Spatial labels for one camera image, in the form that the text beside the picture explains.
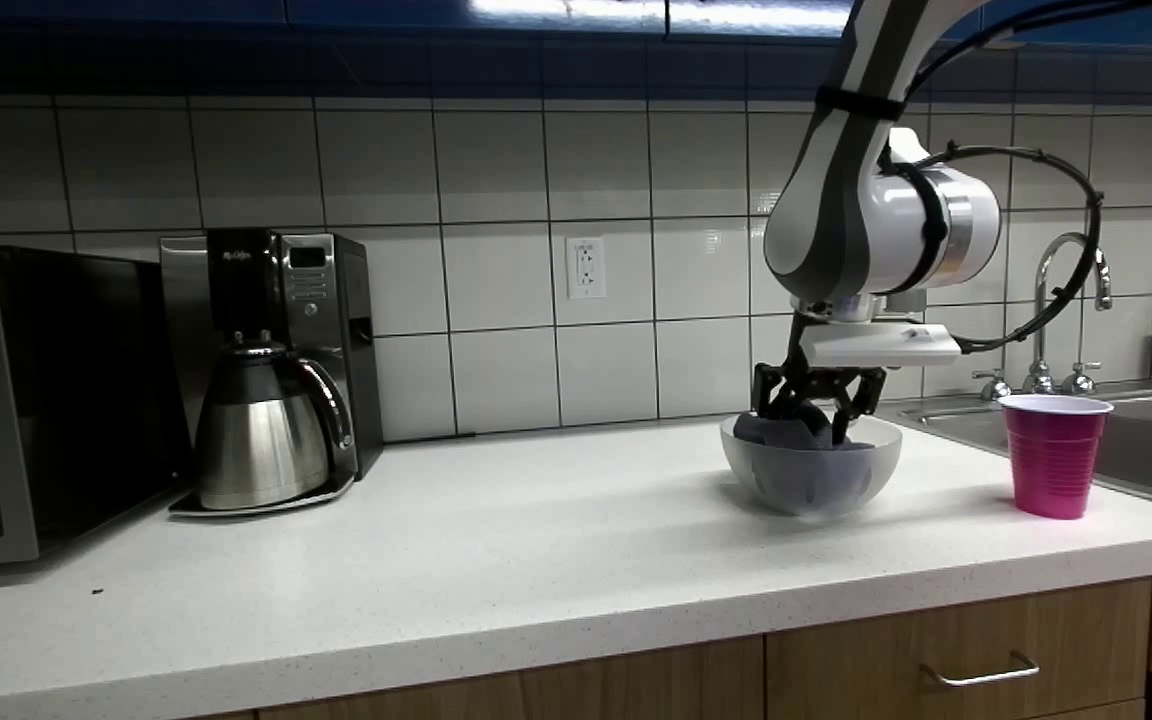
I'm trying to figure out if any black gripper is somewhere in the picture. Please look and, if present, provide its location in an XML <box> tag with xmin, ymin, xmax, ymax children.
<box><xmin>750</xmin><ymin>354</ymin><xmax>892</xmax><ymax>451</ymax></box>

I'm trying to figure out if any grey cloth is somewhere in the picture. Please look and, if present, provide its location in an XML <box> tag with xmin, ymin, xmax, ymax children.
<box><xmin>727</xmin><ymin>404</ymin><xmax>875</xmax><ymax>514</ymax></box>

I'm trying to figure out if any clear plastic bowl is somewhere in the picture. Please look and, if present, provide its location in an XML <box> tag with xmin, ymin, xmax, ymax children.
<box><xmin>718</xmin><ymin>411</ymin><xmax>909</xmax><ymax>523</ymax></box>

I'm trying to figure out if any chrome sink faucet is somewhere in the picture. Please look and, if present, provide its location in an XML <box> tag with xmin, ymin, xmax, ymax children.
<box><xmin>971</xmin><ymin>227</ymin><xmax>1122</xmax><ymax>404</ymax></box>

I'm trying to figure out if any red plastic cup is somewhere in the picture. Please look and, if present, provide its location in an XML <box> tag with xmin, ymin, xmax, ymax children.
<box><xmin>997</xmin><ymin>392</ymin><xmax>1122</xmax><ymax>523</ymax></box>

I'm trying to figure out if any wooden drawer front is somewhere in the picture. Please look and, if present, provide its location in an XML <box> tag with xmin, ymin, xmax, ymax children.
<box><xmin>761</xmin><ymin>576</ymin><xmax>1152</xmax><ymax>720</ymax></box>
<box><xmin>253</xmin><ymin>631</ymin><xmax>772</xmax><ymax>720</ymax></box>

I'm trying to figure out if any stainless steel sink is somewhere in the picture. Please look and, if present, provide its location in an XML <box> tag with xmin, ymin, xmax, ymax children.
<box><xmin>909</xmin><ymin>385</ymin><xmax>1152</xmax><ymax>514</ymax></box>

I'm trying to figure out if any black coffee maker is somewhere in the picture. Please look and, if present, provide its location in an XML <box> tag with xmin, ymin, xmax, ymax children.
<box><xmin>158</xmin><ymin>223</ymin><xmax>388</xmax><ymax>520</ymax></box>

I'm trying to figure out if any stainless steel carafe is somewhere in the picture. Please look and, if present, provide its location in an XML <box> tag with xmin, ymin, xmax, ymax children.
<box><xmin>189</xmin><ymin>340</ymin><xmax>362</xmax><ymax>514</ymax></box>

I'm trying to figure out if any blue upper cabinet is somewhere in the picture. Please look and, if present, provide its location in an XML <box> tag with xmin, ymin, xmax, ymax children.
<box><xmin>0</xmin><ymin>0</ymin><xmax>1152</xmax><ymax>107</ymax></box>

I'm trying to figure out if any black steel microwave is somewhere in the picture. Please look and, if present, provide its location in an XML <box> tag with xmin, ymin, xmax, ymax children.
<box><xmin>0</xmin><ymin>234</ymin><xmax>195</xmax><ymax>578</ymax></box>

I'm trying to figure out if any white wall outlet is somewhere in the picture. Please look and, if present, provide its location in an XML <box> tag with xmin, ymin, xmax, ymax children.
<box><xmin>562</xmin><ymin>230</ymin><xmax>611</xmax><ymax>299</ymax></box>

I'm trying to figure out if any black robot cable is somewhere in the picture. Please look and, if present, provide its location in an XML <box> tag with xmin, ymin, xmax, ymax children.
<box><xmin>875</xmin><ymin>0</ymin><xmax>1152</xmax><ymax>358</ymax></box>

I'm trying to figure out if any metal drawer handle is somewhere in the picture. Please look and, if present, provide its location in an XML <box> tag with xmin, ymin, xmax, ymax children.
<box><xmin>926</xmin><ymin>646</ymin><xmax>1043</xmax><ymax>695</ymax></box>

